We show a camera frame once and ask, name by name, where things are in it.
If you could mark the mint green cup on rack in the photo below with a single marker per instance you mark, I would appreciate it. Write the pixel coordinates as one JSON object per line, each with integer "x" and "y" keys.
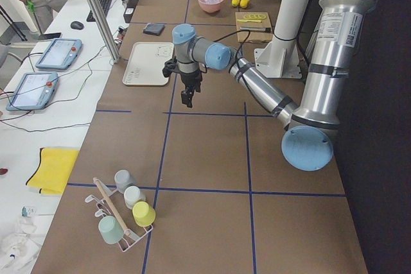
{"x": 110, "y": 230}

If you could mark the steel muddler black tip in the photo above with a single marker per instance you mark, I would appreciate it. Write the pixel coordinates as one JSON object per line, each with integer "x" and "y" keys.
{"x": 257, "y": 29}

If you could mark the lower teach pendant tablet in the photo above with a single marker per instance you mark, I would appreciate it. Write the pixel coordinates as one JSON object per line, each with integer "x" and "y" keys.
{"x": 33, "y": 92}

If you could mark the upper teach pendant tablet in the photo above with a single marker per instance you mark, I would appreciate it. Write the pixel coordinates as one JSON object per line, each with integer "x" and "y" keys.
{"x": 60, "y": 54}

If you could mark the pile of clear ice cubes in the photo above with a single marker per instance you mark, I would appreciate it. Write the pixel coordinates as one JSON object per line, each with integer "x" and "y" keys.
{"x": 210, "y": 2}

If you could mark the upper yellow lemon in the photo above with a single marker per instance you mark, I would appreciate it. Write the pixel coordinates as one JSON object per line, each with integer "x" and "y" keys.
{"x": 244, "y": 4}

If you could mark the lower yellow lemon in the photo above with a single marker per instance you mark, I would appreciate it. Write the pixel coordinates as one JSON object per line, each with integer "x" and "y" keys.
{"x": 235, "y": 3}

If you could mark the grey folded cloth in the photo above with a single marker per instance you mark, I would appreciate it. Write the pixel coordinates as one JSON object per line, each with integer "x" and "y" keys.
{"x": 154, "y": 29}

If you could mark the pink bowl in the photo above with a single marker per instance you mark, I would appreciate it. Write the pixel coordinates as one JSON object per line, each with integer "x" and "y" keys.
{"x": 210, "y": 8}

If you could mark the wooden cutting board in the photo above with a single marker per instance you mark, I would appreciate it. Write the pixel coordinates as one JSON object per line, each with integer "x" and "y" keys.
{"x": 254, "y": 36}

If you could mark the yellow cup on rack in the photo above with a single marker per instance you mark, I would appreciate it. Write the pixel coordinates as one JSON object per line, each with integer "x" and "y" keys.
{"x": 143, "y": 213}

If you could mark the grey cup on rack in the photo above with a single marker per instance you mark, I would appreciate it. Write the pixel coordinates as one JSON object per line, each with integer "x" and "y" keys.
{"x": 123, "y": 180}

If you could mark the wooden rack rod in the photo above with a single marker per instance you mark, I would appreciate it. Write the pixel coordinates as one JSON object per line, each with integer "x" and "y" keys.
{"x": 106, "y": 193}

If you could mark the teach pendant tablet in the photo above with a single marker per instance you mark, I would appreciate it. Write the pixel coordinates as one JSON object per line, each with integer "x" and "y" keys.
{"x": 60, "y": 54}
{"x": 33, "y": 92}

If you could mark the white wire cup rack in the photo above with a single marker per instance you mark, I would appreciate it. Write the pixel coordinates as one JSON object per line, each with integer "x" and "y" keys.
{"x": 102, "y": 209}

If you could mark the white cup on rack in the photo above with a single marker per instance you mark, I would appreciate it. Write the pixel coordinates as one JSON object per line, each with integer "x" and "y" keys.
{"x": 132, "y": 195}

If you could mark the black smartphone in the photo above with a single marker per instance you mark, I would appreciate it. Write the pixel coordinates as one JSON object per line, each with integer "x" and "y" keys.
{"x": 49, "y": 36}

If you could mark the yellow cloth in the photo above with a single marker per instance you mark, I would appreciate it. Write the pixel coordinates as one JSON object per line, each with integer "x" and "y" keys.
{"x": 54, "y": 169}

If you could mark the black keyboard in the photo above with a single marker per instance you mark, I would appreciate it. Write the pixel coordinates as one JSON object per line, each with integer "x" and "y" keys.
{"x": 105, "y": 6}

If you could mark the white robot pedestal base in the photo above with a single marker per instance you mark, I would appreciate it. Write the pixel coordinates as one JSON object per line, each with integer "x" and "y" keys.
{"x": 279, "y": 59}

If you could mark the yellow plastic knife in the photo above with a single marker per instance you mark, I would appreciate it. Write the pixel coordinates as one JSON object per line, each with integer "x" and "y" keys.
{"x": 255, "y": 21}

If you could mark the aluminium frame post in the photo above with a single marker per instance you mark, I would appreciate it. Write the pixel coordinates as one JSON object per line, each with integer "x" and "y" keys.
{"x": 104, "y": 29}

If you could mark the yellow lemon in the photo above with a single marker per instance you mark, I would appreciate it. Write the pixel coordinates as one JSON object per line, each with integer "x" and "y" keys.
{"x": 244, "y": 4}
{"x": 235, "y": 3}

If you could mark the cream bear tray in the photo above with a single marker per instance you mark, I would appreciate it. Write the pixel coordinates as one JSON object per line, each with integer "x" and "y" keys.
{"x": 145, "y": 64}

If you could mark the black computer mouse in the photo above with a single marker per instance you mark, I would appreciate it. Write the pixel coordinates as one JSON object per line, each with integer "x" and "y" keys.
{"x": 77, "y": 25}

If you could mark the white crumpled plastic bag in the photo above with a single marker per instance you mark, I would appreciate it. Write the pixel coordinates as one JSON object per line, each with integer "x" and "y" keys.
{"x": 18, "y": 249}

